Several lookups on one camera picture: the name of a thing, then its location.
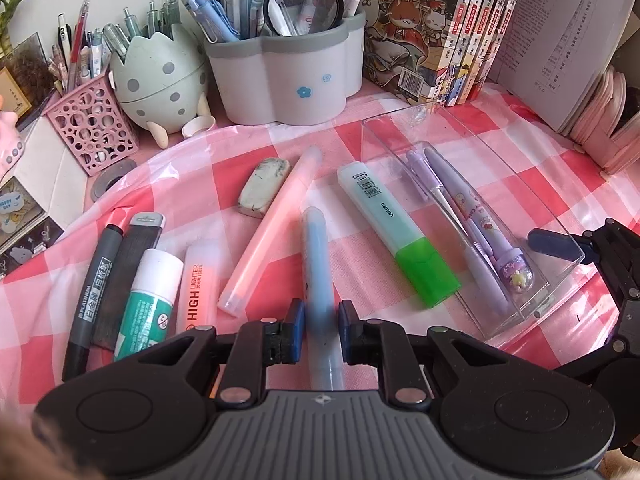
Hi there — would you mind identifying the stack of printed papers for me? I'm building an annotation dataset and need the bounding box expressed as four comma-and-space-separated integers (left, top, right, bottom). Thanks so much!
487, 0, 640, 136

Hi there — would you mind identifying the translucent pink pen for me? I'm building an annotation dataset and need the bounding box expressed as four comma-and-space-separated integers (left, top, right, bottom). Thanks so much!
217, 145, 323, 317

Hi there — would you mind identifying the cream spine comic book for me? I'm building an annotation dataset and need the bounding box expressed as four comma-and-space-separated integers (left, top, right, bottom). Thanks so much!
472, 0, 523, 96

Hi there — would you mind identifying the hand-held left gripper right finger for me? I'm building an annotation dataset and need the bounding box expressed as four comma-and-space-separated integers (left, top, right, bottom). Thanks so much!
339, 300, 506, 407

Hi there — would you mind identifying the row of comic books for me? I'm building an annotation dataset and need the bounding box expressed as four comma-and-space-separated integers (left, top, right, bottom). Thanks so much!
352, 0, 493, 108

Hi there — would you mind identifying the pink pencil case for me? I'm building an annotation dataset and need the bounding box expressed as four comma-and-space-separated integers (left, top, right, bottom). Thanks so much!
570, 65, 640, 171

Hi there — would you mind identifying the orange highlighter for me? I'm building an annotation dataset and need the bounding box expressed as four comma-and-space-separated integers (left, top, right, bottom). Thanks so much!
175, 238, 221, 338

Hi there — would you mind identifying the glass vase with pebbles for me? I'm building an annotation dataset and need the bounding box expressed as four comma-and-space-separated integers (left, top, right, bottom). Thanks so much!
0, 32, 58, 116

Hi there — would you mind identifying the bunch of red white pens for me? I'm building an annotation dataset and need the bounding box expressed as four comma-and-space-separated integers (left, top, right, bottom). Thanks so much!
47, 0, 113, 96

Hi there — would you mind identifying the green white glue stick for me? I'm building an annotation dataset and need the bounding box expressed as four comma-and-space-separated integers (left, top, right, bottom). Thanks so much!
112, 248, 185, 362

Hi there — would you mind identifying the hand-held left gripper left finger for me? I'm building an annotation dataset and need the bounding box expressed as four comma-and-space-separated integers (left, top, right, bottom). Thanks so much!
132, 298, 307, 407

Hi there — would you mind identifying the light blue pen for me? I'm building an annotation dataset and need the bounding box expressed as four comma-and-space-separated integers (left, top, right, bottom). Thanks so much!
299, 206, 346, 392

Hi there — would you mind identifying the grey cloud-shaped pen holder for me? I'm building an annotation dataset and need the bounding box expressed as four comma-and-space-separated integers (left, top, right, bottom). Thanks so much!
204, 10, 367, 126

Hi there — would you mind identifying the purple mechanical pencil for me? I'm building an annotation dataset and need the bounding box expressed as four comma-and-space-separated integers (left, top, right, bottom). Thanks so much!
405, 151, 513, 311

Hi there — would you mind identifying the green bamboo plant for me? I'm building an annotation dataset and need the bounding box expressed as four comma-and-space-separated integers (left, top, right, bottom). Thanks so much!
0, 0, 41, 56

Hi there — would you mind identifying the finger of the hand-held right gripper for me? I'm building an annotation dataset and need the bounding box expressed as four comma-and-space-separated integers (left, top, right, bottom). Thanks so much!
527, 217, 640, 307
552, 305, 640, 391

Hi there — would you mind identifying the black magnifying glass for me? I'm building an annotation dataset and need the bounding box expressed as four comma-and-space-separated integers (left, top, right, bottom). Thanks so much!
262, 0, 346, 38

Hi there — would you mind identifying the black marker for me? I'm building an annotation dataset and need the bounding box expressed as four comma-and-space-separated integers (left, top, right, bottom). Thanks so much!
61, 224, 124, 383

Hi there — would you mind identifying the pink perforated pen holder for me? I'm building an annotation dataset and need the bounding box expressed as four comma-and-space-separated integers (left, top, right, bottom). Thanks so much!
45, 69, 141, 177

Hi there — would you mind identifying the grey desk grommet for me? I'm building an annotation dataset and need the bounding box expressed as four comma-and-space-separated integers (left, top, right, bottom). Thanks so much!
90, 157, 138, 202

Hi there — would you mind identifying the clear plastic box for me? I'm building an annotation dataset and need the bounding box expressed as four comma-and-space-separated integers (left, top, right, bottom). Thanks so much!
361, 105, 586, 340

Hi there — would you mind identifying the bunch of assorted pens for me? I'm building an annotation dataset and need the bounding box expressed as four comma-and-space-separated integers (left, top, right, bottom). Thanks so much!
179, 0, 363, 43

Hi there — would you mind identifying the pink lion toy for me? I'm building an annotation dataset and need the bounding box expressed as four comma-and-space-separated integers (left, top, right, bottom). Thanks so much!
0, 92, 26, 181

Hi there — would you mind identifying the purple character pen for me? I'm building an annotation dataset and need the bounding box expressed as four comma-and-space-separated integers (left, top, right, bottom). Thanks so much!
422, 147, 536, 292

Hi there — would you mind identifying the white eraser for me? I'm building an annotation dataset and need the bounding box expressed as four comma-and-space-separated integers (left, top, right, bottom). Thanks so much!
236, 157, 293, 218

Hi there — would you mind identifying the egg-shaped pen holder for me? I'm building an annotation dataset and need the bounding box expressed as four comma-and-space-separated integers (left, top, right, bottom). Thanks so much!
109, 25, 211, 150

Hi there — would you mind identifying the bunch of grey green pens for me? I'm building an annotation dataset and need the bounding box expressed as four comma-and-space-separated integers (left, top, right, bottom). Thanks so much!
102, 0, 188, 58

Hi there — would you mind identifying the white drawer organiser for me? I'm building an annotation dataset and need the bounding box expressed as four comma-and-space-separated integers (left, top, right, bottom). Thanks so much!
0, 120, 96, 281

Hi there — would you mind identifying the pink checked tablecloth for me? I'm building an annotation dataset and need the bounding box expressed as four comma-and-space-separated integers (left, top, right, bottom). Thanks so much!
0, 87, 640, 396

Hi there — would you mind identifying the green highlighter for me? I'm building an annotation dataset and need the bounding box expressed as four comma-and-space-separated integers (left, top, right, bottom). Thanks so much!
336, 162, 462, 308

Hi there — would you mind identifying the dark grey refill case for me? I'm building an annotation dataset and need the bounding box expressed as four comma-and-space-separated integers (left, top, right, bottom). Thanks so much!
92, 211, 167, 351

